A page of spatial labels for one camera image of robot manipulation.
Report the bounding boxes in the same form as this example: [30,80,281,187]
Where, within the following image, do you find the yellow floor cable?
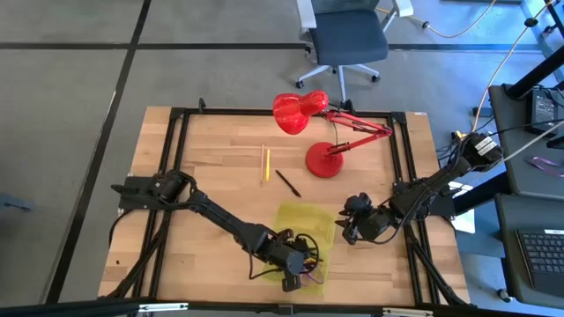
[376,0,499,40]

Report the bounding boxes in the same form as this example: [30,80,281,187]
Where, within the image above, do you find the beige floor cable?
[470,0,557,133]

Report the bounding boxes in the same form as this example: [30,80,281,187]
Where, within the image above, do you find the purple ribbon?
[527,155,564,178]

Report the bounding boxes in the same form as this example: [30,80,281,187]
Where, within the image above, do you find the black keyboard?
[515,228,564,299]

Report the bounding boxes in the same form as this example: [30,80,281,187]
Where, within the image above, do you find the black power adapter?
[525,89,560,136]

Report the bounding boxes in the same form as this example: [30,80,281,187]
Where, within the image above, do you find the white paper sheet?
[448,180,478,235]

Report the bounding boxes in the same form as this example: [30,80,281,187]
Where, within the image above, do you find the grey office chair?
[293,0,415,106]

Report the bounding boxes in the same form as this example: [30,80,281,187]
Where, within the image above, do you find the black aluminium table frame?
[105,97,471,309]

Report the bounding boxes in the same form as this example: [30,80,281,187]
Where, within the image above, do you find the black diagonal beam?
[503,46,564,101]

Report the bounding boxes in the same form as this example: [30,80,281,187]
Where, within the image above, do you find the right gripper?
[335,203,400,247]

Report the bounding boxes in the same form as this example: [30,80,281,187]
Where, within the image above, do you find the black crossbar with silver brackets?
[0,297,564,317]

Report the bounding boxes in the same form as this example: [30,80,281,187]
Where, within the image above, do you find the dark grey desk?
[493,192,564,309]

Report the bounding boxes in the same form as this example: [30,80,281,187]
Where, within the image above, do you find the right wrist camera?
[345,191,375,217]

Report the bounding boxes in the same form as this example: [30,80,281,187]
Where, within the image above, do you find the red desk lamp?
[271,89,395,180]

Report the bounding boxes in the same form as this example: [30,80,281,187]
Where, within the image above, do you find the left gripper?
[257,228,309,279]

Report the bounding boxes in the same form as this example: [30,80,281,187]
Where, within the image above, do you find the black pen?
[274,168,303,199]

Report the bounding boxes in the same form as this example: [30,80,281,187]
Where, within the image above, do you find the yellow translucent plastic box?
[263,244,330,297]

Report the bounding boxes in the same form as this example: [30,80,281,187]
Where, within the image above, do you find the yellow translucent box lid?
[275,201,337,250]

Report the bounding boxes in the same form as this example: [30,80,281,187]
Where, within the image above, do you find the purple handled scissors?
[301,262,326,286]

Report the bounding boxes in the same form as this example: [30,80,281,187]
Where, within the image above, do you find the dark grey side table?
[487,82,564,203]

